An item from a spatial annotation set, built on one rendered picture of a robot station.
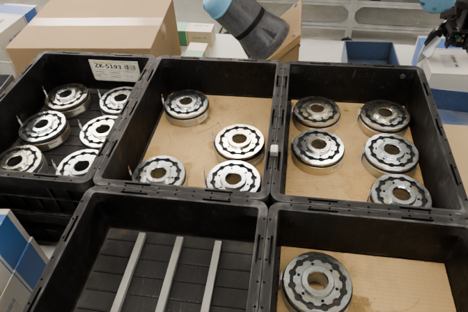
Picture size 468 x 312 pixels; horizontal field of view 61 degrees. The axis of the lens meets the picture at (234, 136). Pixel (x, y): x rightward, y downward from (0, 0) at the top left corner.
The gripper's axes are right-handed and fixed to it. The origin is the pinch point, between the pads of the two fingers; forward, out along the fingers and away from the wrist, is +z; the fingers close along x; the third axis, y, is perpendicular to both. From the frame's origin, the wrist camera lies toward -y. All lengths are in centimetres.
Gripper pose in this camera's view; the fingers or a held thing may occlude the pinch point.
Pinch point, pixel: (443, 62)
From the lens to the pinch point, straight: 132.5
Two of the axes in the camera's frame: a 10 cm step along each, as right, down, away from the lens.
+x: 9.9, 0.7, -1.4
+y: -1.5, 6.9, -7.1
